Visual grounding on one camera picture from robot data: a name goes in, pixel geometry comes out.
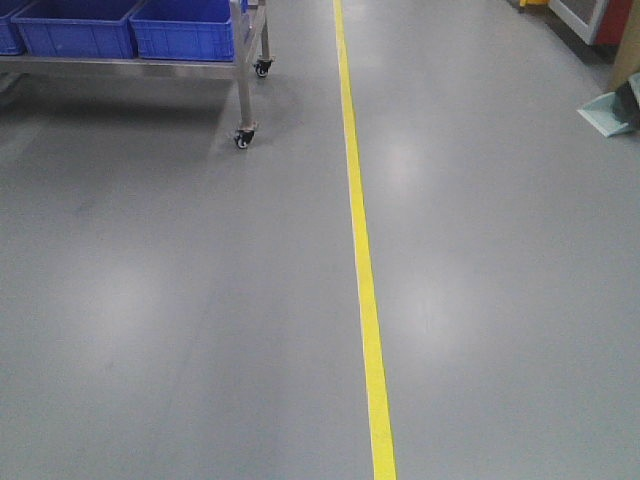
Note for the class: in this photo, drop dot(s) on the front cart caster wheel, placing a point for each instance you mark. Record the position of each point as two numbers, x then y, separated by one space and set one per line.
243 138

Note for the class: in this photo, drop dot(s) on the cart caster wheel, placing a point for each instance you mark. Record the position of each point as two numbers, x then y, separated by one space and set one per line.
262 67
243 138

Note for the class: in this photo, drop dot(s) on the rear cart caster wheel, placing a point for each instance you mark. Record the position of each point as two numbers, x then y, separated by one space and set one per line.
262 67

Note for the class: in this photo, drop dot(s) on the blue bin on cart right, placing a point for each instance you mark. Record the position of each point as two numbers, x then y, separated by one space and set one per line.
184 30

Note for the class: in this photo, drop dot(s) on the blue bin on cart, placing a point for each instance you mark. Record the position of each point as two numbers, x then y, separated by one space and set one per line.
184 30
12 43
78 29

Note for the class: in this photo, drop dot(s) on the teal dustpan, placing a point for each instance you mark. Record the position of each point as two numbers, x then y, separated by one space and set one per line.
616 112

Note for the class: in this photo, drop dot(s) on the blue bin on cart middle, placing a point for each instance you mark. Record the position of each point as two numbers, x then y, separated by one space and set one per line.
78 29

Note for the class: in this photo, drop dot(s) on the blue bin on cart left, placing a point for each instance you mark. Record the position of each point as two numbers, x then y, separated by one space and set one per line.
12 43

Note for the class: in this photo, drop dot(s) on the metal wheeled cart frame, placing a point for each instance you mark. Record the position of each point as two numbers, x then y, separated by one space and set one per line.
250 43

